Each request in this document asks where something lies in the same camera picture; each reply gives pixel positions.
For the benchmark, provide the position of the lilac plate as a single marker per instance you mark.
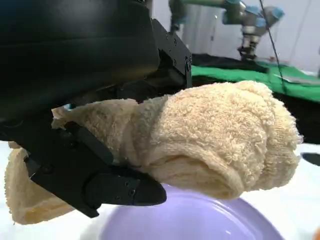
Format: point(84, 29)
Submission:
point(187, 220)

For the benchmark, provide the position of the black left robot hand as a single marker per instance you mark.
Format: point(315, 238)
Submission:
point(62, 50)

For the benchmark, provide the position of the green cloth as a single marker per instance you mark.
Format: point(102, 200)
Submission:
point(225, 75)

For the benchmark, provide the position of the black round disc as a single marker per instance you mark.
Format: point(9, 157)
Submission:
point(312, 159)

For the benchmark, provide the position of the beige towel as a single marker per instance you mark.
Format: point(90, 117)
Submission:
point(212, 125)

